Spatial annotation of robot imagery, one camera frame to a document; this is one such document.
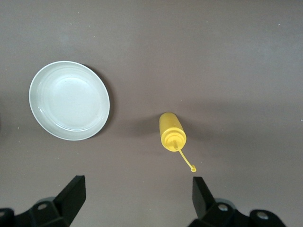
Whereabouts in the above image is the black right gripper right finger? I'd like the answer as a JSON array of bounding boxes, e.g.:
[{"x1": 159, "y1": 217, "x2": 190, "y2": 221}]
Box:
[{"x1": 189, "y1": 176, "x2": 285, "y2": 227}]

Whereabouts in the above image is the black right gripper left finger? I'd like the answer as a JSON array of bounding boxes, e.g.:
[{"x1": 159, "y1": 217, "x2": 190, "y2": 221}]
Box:
[{"x1": 14, "y1": 175, "x2": 87, "y2": 227}]

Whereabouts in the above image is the yellow squeeze bottle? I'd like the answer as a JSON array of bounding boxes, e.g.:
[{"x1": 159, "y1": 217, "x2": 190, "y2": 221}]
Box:
[{"x1": 159, "y1": 112, "x2": 197, "y2": 173}]

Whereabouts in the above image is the beige plate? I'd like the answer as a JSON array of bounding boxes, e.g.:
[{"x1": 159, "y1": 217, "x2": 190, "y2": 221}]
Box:
[{"x1": 28, "y1": 61, "x2": 111, "y2": 141}]

